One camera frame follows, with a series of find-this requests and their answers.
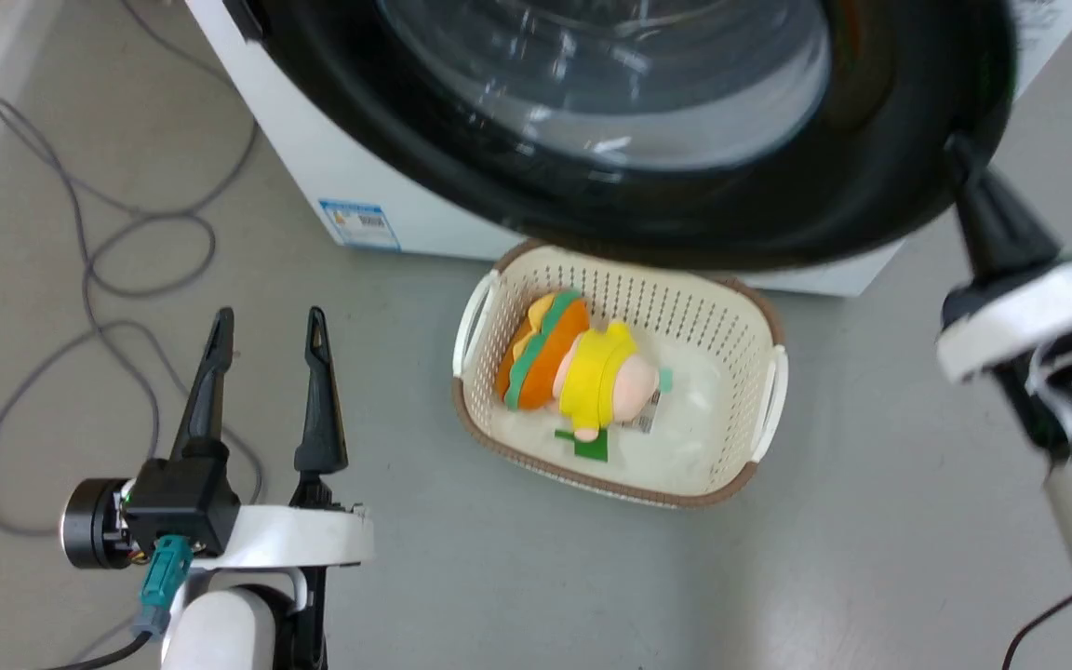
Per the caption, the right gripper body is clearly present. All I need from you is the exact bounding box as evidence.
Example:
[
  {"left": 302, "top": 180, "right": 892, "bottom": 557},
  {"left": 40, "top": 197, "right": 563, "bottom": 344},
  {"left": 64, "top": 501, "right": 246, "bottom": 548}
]
[{"left": 935, "top": 251, "right": 1072, "bottom": 462}]

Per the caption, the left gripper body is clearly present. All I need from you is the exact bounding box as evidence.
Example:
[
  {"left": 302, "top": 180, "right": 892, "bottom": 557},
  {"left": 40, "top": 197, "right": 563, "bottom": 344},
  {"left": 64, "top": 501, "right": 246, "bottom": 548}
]
[{"left": 60, "top": 454, "right": 376, "bottom": 571}]

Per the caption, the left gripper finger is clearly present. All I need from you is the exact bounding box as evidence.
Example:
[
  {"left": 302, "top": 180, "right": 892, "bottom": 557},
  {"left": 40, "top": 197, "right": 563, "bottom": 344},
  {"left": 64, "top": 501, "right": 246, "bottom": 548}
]
[
  {"left": 292, "top": 306, "right": 350, "bottom": 508},
  {"left": 169, "top": 308, "right": 236, "bottom": 461}
]

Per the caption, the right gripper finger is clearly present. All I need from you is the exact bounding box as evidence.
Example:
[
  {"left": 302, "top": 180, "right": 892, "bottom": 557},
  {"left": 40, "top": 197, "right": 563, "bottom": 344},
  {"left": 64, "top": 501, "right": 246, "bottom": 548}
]
[{"left": 944, "top": 134, "right": 1062, "bottom": 286}]

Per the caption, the black round washing machine door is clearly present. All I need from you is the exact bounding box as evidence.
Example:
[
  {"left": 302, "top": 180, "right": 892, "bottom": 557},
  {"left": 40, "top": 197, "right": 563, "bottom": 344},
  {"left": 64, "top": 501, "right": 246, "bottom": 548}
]
[{"left": 223, "top": 0, "right": 1021, "bottom": 272}]

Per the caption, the white washing machine body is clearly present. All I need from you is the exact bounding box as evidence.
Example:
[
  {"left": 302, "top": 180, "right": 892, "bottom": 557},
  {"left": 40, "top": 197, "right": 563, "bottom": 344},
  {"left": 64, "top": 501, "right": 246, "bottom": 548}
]
[{"left": 184, "top": 0, "right": 1072, "bottom": 298}]

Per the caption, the blue energy label sticker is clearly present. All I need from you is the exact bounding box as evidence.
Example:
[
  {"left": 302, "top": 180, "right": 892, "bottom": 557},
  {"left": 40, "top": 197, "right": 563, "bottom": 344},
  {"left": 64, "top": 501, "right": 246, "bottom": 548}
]
[{"left": 318, "top": 198, "right": 403, "bottom": 253}]

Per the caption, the green paper tag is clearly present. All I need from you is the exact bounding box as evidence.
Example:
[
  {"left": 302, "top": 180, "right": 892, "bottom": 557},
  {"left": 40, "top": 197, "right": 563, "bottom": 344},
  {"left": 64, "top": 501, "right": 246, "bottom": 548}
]
[{"left": 554, "top": 427, "right": 610, "bottom": 463}]

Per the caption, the hamburger plush doll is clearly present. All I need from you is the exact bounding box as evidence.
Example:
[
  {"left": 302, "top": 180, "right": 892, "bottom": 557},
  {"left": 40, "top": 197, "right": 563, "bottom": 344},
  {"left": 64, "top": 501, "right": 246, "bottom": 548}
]
[{"left": 495, "top": 289, "right": 675, "bottom": 444}]

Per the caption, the cream perforated laundry basket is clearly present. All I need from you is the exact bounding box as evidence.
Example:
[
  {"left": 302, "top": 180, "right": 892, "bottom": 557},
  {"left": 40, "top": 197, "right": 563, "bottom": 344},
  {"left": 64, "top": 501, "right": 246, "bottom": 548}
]
[{"left": 450, "top": 239, "right": 790, "bottom": 510}]

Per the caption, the teal plug black cable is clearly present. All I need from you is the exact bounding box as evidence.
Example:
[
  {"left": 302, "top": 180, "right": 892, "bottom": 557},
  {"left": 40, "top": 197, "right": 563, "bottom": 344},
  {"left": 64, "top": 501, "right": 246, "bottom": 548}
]
[{"left": 33, "top": 534, "right": 194, "bottom": 670}]

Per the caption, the grey floor cable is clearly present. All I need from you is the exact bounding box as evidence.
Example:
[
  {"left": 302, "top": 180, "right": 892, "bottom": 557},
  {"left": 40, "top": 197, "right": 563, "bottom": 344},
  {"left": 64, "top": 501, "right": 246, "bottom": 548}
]
[{"left": 0, "top": 0, "right": 266, "bottom": 539}]

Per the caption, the thin black floor cable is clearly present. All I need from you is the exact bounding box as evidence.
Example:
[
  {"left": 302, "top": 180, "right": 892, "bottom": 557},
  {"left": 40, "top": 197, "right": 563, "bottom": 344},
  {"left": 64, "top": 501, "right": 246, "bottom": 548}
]
[{"left": 1001, "top": 588, "right": 1072, "bottom": 670}]

